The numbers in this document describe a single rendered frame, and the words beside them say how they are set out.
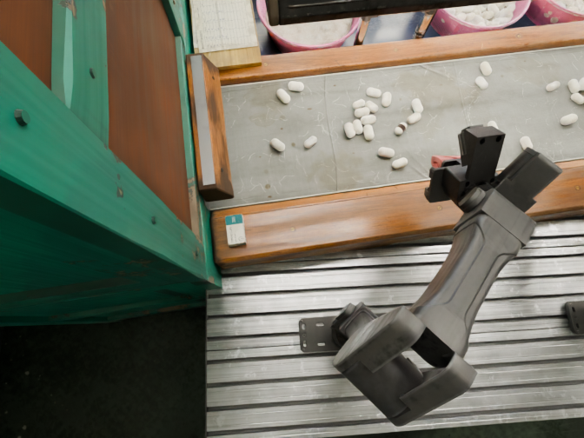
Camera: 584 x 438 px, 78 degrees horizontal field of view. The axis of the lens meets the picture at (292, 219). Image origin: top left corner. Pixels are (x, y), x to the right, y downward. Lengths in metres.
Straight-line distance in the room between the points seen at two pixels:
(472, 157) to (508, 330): 0.48
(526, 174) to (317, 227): 0.38
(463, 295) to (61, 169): 0.37
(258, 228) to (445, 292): 0.43
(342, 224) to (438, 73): 0.47
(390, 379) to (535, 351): 0.60
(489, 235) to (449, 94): 0.56
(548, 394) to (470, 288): 0.59
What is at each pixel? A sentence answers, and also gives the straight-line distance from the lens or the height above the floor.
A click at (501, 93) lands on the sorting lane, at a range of 1.05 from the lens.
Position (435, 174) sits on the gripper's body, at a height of 0.93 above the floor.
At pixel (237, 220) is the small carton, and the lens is 0.73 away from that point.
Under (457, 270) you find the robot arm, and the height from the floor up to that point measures 1.09.
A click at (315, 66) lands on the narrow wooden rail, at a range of 0.92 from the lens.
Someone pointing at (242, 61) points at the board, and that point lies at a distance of 0.91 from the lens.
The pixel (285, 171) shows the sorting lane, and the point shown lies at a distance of 0.80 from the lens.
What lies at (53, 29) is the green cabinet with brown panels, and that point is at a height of 1.27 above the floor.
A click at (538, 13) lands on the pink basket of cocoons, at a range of 1.31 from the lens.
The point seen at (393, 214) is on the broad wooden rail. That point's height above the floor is 0.76.
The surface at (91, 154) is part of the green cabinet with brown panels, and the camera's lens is 0.29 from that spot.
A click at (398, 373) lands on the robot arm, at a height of 1.08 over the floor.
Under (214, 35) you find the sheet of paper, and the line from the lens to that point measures 0.96.
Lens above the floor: 1.48
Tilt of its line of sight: 75 degrees down
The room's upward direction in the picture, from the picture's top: 7 degrees clockwise
